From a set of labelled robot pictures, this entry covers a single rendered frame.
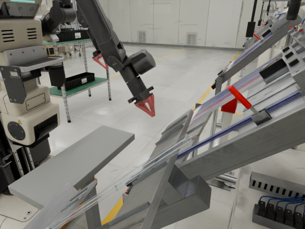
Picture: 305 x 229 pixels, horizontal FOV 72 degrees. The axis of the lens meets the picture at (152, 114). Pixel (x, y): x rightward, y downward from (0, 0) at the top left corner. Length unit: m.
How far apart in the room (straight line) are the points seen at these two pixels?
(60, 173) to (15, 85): 0.42
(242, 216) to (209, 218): 0.80
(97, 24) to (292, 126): 0.57
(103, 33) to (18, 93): 0.50
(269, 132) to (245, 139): 0.05
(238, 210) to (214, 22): 8.83
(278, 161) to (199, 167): 0.66
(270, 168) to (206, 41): 8.62
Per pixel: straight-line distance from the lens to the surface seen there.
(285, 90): 0.63
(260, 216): 0.81
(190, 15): 9.64
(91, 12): 0.71
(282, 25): 1.91
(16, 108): 1.14
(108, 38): 0.71
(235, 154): 0.50
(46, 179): 1.04
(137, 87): 0.74
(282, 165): 1.13
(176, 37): 9.86
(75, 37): 3.03
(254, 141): 0.48
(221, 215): 1.66
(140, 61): 0.72
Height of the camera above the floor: 1.23
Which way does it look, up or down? 25 degrees down
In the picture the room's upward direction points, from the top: straight up
